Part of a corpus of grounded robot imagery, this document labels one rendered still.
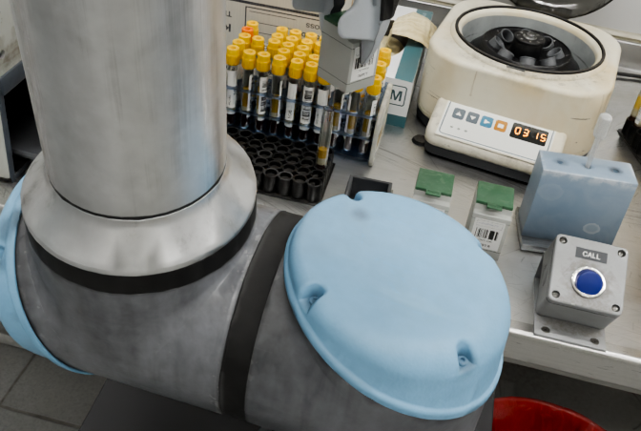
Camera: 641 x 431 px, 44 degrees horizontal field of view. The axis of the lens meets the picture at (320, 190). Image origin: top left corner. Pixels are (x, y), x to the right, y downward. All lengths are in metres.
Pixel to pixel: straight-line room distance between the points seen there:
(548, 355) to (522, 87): 0.35
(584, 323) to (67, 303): 0.56
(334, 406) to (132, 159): 0.15
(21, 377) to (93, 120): 1.58
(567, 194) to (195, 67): 0.62
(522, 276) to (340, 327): 0.53
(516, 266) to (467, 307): 0.50
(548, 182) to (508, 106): 0.18
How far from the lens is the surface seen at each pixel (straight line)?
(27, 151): 0.91
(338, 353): 0.36
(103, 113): 0.32
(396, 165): 0.99
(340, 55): 0.80
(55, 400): 1.84
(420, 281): 0.38
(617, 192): 0.89
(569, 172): 0.87
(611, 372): 0.84
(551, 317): 0.83
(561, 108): 1.01
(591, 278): 0.79
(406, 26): 1.13
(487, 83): 1.01
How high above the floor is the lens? 1.42
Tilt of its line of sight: 36 degrees down
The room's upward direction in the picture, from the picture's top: 8 degrees clockwise
